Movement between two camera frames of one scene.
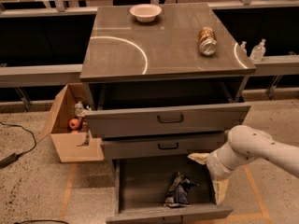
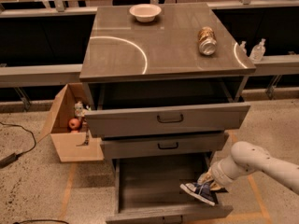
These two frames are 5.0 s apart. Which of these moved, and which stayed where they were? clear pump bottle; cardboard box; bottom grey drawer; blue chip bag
Moved: blue chip bag
Stayed: clear pump bottle; bottom grey drawer; cardboard box
